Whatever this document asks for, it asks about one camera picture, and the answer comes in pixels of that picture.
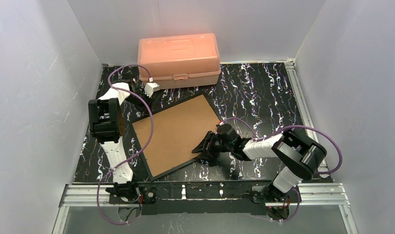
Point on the brown cardboard backing board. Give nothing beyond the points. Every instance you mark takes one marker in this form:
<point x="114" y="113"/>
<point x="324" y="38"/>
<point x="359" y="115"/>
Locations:
<point x="178" y="129"/>

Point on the pink plastic storage box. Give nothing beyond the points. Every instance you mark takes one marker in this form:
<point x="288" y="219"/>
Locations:
<point x="180" y="61"/>

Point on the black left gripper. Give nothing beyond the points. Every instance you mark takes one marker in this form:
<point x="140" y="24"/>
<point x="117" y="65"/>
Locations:
<point x="141" y="98"/>

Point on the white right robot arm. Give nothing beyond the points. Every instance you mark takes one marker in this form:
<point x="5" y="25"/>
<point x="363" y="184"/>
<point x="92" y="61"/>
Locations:
<point x="300" y="154"/>

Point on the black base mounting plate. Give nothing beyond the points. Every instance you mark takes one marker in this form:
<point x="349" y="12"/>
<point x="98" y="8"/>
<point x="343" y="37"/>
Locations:
<point x="209" y="197"/>

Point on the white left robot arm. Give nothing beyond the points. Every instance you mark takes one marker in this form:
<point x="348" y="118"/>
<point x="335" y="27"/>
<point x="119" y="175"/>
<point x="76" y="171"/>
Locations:
<point x="106" y="123"/>

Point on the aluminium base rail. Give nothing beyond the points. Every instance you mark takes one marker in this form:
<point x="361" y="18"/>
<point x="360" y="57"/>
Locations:
<point x="312" y="194"/>

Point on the black picture frame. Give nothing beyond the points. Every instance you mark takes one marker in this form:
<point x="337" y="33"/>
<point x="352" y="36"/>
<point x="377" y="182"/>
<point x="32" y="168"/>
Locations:
<point x="141" y="129"/>

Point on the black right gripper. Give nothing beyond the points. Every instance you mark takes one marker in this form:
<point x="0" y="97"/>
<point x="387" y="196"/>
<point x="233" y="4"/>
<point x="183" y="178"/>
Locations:
<point x="210" y="143"/>

